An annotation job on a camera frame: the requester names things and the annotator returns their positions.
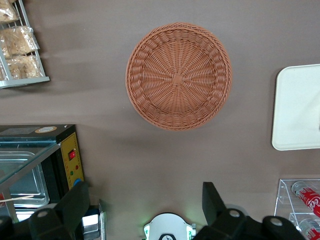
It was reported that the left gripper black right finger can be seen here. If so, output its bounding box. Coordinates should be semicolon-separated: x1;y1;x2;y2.
197;181;306;240

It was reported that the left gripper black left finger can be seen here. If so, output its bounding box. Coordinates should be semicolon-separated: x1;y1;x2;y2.
0;181;91;240

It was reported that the tray of packaged crackers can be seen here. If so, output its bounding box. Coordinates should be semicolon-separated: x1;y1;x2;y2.
0;0;51;90

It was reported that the beige rectangular serving tray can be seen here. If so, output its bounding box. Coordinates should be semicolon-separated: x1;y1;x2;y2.
271;63;320;152

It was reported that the brown round wicker basket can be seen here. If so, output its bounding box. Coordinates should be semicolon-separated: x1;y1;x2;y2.
125;21;234;132

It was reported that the stainless steel pan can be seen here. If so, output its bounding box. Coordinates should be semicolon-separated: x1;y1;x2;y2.
0;150;51;209

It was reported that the black glass food warmer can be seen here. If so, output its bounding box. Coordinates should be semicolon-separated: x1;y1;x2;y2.
0;123;107;240

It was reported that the clear acrylic bottle rack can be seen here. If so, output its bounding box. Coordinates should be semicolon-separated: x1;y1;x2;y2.
273;178;320;240

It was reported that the red cola bottle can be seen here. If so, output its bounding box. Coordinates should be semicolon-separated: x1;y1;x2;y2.
290;180;320;219
298;218;320;240

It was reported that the clear bag of puffed snacks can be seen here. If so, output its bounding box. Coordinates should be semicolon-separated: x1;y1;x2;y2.
0;0;21;25
0;25;41;59
4;54;44;81

